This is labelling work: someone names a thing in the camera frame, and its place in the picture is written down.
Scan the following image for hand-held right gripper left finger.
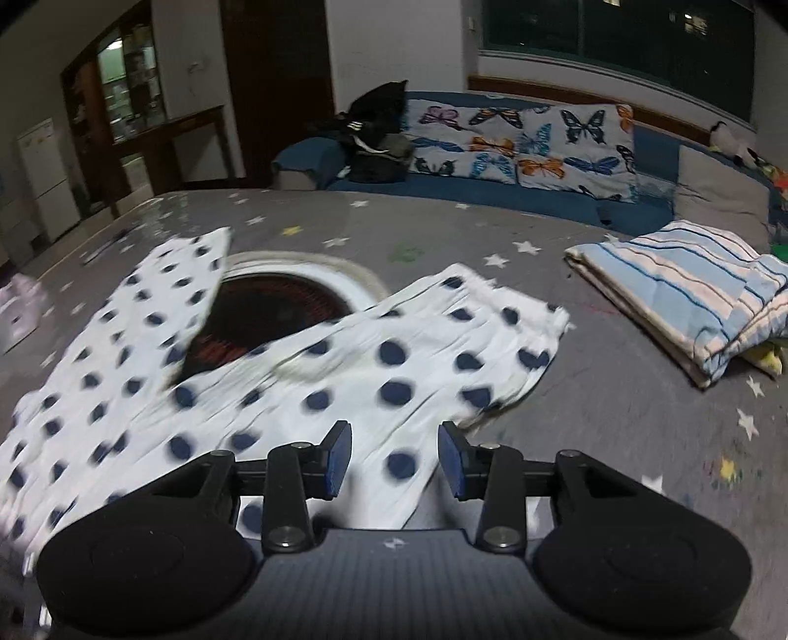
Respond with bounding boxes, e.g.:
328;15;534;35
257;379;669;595
111;420;353;553

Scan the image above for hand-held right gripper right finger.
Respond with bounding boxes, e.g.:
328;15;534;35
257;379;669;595
437;421;678;553

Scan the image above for white navy-dotted garment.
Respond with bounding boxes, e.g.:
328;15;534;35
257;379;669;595
0;226;570;576

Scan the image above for round built-in induction cooker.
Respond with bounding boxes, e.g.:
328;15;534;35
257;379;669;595
178;251;389;385

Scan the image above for grey star-print table cover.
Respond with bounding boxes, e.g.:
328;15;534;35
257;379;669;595
0;188;788;640

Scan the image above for blue sofa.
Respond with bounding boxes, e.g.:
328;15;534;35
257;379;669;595
271;91;788;238

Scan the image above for folded blue striped blanket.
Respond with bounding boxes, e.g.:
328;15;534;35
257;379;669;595
565;220;788;388

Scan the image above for butterfly print cushion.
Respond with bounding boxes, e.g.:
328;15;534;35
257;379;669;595
517;104;638;203
403;98;524;181

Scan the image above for black jacket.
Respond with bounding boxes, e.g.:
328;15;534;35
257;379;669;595
308;80;416;184

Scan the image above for yellow cloth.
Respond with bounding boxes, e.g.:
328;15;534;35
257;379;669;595
742;341;788;376

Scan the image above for white pink tissue bag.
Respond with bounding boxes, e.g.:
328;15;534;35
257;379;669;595
0;274;49;354

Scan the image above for dark wooden side table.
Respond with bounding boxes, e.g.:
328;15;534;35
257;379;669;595
114;104;238;216

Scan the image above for dark wooden door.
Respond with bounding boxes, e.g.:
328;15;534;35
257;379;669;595
220;0;336;189

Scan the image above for grey cushion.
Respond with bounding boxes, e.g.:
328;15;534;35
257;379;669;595
674;144;773;253

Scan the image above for white refrigerator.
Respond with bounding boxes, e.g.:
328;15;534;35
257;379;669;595
15;118;81;242

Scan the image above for panda plush toy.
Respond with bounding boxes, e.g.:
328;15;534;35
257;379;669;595
708;120;761;167

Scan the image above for wooden glass display cabinet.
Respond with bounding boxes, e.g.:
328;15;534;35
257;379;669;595
60;18;167;216

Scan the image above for green-framed window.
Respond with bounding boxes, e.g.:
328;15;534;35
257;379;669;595
480;0;758;121

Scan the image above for wooden sofa backrest rail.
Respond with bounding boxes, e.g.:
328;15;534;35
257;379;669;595
468;75;715;145

